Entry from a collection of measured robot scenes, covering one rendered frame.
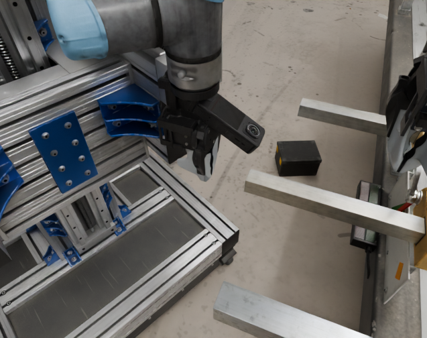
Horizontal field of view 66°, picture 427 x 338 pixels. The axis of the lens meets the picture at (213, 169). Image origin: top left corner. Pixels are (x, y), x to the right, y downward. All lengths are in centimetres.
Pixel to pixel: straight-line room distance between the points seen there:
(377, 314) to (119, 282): 82
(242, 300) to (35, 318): 98
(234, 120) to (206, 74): 9
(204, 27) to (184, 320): 112
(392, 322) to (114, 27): 61
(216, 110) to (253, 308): 28
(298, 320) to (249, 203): 129
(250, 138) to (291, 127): 157
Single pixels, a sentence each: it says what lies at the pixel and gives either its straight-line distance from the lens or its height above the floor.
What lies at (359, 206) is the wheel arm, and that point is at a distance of 57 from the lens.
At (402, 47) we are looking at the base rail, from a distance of 146.
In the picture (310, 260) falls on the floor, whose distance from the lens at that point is 150.
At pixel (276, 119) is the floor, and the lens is 210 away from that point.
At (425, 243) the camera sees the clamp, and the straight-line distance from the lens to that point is 57.
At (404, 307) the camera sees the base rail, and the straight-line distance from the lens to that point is 70.
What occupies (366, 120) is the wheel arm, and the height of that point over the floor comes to 86.
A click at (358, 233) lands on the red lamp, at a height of 70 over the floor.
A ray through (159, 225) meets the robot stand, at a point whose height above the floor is 21.
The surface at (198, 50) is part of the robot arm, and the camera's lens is 42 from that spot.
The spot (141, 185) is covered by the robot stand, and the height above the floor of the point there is 21.
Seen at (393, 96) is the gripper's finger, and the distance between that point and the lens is 41.
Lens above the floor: 128
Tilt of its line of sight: 47 degrees down
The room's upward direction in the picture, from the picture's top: straight up
